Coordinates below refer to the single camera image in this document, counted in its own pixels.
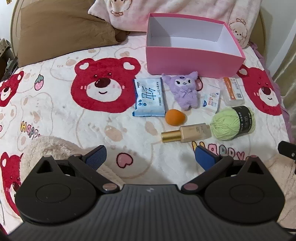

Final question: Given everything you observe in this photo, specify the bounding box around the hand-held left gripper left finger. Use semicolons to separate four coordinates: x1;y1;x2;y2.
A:
30;146;121;194

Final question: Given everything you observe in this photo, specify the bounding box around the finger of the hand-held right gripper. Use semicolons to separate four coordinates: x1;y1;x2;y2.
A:
278;141;296;162

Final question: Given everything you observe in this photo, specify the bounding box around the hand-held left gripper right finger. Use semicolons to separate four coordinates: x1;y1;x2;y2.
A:
181;146;270;194

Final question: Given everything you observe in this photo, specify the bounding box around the foundation bottle with gold cap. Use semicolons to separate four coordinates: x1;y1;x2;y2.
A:
161;123;212;143

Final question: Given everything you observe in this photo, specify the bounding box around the green yarn ball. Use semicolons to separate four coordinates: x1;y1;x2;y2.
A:
210;105;256;141

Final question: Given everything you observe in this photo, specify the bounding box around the orange makeup sponge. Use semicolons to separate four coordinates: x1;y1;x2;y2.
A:
165;109;183;126

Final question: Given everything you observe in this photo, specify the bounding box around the small white tissue packet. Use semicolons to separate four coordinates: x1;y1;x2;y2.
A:
201;84;221;113

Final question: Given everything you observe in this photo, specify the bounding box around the purple plush toy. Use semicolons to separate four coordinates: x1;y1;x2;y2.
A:
161;71;201;110

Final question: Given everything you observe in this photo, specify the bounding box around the clear box with orange label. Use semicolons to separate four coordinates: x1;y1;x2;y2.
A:
219;76;245;107

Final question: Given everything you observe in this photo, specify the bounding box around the blue white wet wipes pack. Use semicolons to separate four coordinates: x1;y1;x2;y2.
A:
132;78;166;117

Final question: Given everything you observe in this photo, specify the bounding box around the pink cardboard box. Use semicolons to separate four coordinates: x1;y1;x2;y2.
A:
146;13;246;78

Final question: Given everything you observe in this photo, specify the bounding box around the beige fluffy cloth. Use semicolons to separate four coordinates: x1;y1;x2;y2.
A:
20;136;125;186
264;153;296;223

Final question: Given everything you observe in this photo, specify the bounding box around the red bear printed blanket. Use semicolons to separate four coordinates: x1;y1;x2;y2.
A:
0;40;292;234

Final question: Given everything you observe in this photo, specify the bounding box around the beige curtain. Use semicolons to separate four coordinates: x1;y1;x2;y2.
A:
270;21;296;109

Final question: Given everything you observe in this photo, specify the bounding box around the beige headboard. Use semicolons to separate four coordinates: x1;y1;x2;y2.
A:
10;0;266;55

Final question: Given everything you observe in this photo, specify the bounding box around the brown pillow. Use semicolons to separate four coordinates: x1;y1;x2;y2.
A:
17;1;121;67

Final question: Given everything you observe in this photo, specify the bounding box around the lattice patterned cloth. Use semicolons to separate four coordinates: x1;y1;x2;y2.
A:
0;38;11;51

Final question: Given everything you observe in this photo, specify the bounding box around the pink printed pillow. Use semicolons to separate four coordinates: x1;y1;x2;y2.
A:
88;0;251;49

